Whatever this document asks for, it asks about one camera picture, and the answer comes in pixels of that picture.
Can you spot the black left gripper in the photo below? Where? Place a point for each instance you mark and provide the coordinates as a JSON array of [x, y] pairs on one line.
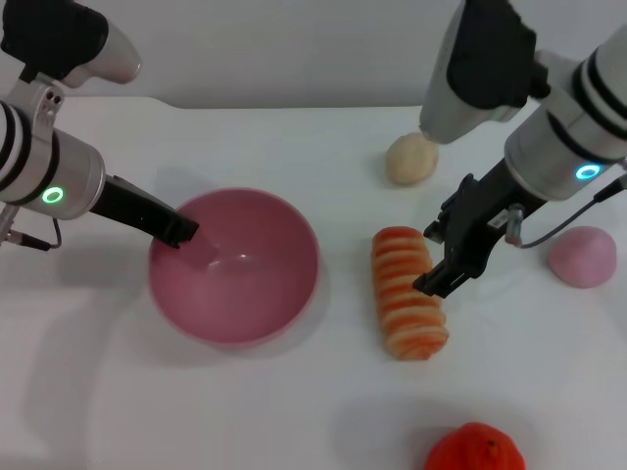
[[142, 210]]

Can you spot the pink round bun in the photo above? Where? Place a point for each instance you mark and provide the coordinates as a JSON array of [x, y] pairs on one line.
[[583, 259]]

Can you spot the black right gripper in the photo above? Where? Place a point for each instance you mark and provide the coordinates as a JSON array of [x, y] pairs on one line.
[[485, 220]]

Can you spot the orange striped bread roll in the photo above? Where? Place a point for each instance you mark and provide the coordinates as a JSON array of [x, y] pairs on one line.
[[397, 274]]

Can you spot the beige round bun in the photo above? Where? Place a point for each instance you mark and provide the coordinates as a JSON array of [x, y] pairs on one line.
[[406, 161]]

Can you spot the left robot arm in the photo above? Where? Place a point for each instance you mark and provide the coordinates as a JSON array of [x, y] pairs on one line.
[[63, 166]]

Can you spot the pink plastic bowl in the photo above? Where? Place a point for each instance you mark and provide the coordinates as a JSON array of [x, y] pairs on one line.
[[255, 303]]

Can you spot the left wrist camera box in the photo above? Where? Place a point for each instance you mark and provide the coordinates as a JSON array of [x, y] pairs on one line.
[[59, 39]]

